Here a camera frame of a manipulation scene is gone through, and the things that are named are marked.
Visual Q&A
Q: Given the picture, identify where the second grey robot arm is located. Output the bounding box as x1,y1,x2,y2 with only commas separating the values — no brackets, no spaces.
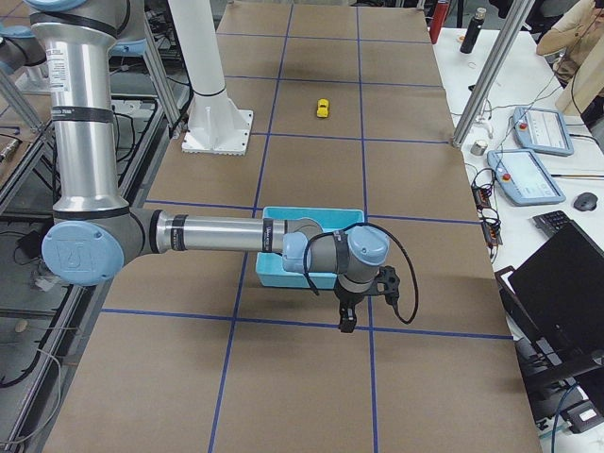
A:
1,25,46,75

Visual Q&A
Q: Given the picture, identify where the black laptop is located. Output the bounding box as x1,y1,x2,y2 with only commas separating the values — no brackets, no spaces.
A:
495,222,604,378

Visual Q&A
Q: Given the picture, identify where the black camera cable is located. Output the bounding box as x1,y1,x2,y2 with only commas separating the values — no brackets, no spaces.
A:
301,221,420,325

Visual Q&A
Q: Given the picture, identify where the white pedestal column base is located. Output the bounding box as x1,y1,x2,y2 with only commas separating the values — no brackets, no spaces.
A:
169,0,254,156

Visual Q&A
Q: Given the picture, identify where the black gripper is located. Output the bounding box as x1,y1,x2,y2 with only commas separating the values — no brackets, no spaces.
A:
334,282,378,332

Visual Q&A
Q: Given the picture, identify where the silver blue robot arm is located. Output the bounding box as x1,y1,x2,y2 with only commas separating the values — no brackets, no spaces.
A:
29,1,399,333

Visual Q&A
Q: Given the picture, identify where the orange black electronics board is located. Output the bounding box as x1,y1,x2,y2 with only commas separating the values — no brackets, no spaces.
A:
470,168,502,251

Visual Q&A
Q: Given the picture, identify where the aluminium frame rail left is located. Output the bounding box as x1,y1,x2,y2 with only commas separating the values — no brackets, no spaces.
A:
143,13,181,139

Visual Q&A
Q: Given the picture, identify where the far teach pendant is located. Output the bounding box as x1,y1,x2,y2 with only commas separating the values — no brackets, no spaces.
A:
512,106,574,157

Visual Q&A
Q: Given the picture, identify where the black water bottle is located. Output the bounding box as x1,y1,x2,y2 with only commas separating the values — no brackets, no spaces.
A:
460,8,487,54

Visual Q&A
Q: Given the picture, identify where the small silver cylinder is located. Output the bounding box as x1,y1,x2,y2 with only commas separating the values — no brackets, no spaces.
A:
470,140,489,156

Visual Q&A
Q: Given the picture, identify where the aluminium frame post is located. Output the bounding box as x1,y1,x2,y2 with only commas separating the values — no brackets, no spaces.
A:
451,0,534,149

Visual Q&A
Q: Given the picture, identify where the yellow beetle toy car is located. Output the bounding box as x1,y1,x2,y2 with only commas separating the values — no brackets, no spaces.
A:
316,98,329,119

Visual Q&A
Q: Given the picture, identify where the light blue plastic bin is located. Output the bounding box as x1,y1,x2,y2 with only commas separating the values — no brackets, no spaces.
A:
256,207,365,289

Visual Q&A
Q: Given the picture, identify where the near teach pendant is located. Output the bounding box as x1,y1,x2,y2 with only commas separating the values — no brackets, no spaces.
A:
486,148,566,207

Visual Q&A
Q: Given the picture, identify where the black computer mouse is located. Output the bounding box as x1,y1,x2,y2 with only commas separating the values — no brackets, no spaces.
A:
573,192,598,211

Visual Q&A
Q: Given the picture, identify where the seated person beige top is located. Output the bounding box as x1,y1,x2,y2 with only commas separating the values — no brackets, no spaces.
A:
536,1,603,83

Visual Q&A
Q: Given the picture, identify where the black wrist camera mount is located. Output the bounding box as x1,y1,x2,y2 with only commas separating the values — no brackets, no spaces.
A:
376,265,400,307

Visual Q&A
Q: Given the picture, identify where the teach pendant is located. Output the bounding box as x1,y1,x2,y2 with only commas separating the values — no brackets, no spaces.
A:
512,106,574,157
486,148,566,207

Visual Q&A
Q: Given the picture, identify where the black keyboard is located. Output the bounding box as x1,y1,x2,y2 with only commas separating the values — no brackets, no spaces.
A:
532,210,571,238

